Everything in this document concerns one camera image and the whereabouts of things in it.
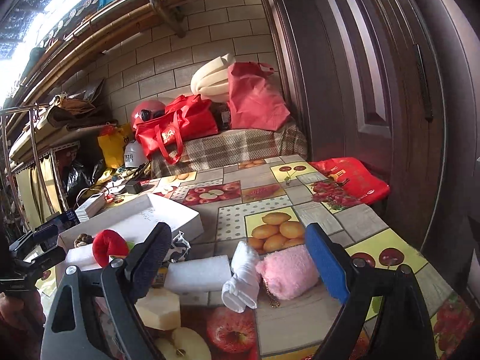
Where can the pink fluffy pouch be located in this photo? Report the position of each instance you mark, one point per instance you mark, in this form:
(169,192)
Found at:
(288,273)

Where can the cream hexagonal sponge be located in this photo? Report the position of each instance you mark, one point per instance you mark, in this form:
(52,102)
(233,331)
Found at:
(160,309)

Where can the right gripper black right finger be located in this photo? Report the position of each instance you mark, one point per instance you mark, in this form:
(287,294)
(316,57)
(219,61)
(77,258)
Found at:
(403,328)

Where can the black white cow-print cloth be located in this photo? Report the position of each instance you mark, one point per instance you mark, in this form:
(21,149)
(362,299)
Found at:
(179,249)

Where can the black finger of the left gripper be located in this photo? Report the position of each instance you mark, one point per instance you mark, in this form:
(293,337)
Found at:
(45,237)

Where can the yellow shopping bag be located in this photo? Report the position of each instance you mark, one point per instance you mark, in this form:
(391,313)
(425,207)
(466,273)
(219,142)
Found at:
(112,140)

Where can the white cardboard tray box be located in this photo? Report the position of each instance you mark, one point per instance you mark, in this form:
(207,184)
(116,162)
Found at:
(134,220)

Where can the plaid covered bench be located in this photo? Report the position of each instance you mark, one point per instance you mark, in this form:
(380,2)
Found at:
(233,147)

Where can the person's left hand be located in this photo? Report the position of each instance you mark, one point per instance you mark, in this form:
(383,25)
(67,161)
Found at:
(17,342)

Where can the red paper bag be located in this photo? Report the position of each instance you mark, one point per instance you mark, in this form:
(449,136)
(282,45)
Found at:
(253,101)

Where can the white foam block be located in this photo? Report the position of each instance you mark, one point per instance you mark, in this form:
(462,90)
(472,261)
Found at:
(199,275)

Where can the smartphone showing video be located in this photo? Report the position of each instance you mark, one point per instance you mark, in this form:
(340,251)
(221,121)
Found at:
(63,221)

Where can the black plastic bag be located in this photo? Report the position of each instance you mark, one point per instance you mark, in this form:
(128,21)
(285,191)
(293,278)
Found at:
(79,176)

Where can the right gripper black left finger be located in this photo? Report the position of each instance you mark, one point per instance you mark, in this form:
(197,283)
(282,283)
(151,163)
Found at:
(72,329)

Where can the thick white foam slab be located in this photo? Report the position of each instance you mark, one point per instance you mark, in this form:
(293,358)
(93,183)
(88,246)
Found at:
(82,257)

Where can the fruit pattern tablecloth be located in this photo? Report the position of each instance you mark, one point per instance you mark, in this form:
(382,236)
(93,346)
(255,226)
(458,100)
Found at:
(268,203)

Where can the cream foam roll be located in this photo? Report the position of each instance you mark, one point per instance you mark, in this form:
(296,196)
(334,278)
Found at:
(211,80)

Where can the red tote bag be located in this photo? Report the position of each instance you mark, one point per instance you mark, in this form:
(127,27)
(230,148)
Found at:
(185,119)

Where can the metal storage shelf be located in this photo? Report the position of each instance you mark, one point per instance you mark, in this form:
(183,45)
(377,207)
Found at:
(39,143)

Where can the red plush ball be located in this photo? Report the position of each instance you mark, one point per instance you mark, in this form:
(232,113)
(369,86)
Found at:
(106,244)

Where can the red bag beside table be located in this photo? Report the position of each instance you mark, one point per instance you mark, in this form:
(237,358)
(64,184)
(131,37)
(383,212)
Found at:
(354,178)

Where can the white power bank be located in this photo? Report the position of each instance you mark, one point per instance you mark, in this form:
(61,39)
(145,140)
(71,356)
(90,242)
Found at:
(90,207)

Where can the red helmet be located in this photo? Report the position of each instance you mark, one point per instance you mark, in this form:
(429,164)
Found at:
(146,110)

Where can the small black box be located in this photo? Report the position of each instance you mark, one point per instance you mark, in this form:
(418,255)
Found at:
(133,187)

